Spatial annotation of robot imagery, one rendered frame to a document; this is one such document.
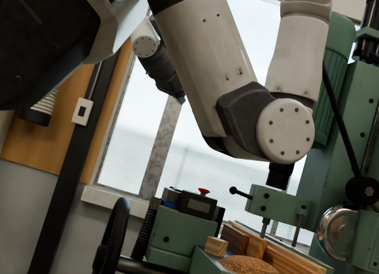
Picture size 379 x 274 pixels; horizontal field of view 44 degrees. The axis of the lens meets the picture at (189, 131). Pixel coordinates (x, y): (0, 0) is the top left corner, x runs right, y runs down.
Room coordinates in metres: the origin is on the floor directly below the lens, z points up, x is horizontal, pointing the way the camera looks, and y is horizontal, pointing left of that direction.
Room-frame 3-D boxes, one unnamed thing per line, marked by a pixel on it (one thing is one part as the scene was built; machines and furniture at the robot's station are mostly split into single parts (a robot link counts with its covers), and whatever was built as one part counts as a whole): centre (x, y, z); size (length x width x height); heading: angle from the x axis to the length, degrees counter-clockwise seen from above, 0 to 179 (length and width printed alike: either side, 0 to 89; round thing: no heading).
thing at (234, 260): (0.90, -0.19, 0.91); 0.12 x 0.09 x 0.03; 100
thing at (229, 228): (1.16, -0.18, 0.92); 0.17 x 0.02 x 0.05; 10
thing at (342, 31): (1.13, -0.24, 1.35); 0.18 x 0.18 x 0.31
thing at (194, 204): (1.12, -0.04, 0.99); 0.13 x 0.11 x 0.06; 10
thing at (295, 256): (1.16, -0.25, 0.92); 0.60 x 0.02 x 0.05; 10
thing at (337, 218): (1.03, -0.39, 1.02); 0.12 x 0.03 x 0.12; 100
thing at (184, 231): (1.13, -0.04, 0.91); 0.15 x 0.14 x 0.09; 10
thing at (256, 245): (1.12, -0.20, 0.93); 0.22 x 0.01 x 0.06; 10
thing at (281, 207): (1.14, -0.26, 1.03); 0.14 x 0.07 x 0.09; 100
